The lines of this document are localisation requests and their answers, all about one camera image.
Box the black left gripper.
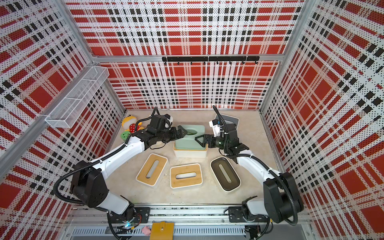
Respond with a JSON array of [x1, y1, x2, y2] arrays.
[[156, 125, 188, 144]]

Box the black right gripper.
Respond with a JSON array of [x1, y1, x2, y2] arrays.
[[194, 135, 228, 151]]

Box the mint green tissue box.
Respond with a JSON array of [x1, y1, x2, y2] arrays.
[[175, 125, 205, 150]]

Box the large white box bamboo lid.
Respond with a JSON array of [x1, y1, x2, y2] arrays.
[[173, 141, 208, 158]]

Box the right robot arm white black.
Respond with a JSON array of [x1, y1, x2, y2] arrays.
[[195, 120, 304, 226]]

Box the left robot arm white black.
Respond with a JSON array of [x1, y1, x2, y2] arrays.
[[53, 108, 188, 222]]

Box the white tissue box grey lid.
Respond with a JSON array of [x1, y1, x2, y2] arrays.
[[222, 115, 240, 128]]

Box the cream box dark lid front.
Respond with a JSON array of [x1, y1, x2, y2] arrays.
[[210, 157, 241, 193]]

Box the yellow plush toy red dots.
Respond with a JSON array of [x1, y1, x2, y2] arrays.
[[122, 115, 144, 133]]

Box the green lid air freshener jar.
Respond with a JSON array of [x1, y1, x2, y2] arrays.
[[120, 131, 131, 141]]

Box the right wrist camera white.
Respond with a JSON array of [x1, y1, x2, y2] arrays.
[[209, 119, 222, 137]]

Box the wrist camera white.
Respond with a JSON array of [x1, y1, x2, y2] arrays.
[[209, 119, 222, 137], [164, 114, 173, 124]]

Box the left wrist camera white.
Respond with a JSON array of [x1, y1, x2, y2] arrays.
[[164, 114, 173, 124]]

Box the black wall hook rail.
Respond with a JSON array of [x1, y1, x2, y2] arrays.
[[162, 56, 260, 64]]

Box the yellow block on rail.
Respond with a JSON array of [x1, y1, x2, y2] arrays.
[[150, 222, 175, 240]]

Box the pink small object on rail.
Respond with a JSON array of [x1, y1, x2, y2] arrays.
[[141, 226, 151, 236]]

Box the white wire mesh wall basket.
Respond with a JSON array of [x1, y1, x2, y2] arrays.
[[45, 66, 109, 129]]

